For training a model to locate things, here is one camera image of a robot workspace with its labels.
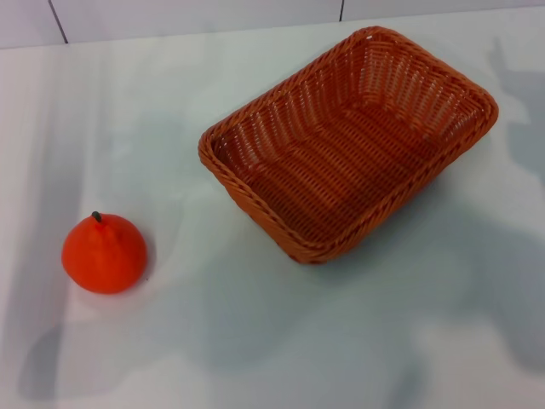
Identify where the orange-brown woven wicker basket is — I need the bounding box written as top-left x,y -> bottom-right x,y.
197,26 -> 499,265

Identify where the orange toy fruit with stem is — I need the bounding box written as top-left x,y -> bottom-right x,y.
61,210 -> 149,295

